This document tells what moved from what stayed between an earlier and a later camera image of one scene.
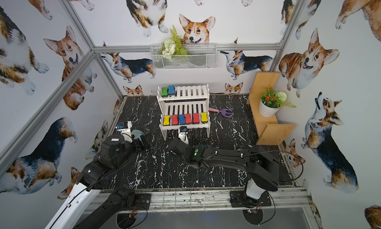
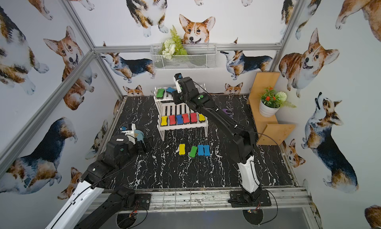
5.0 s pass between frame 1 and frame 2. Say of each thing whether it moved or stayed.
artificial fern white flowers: stayed
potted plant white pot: stayed
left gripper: stayed
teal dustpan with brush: stayed
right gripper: moved
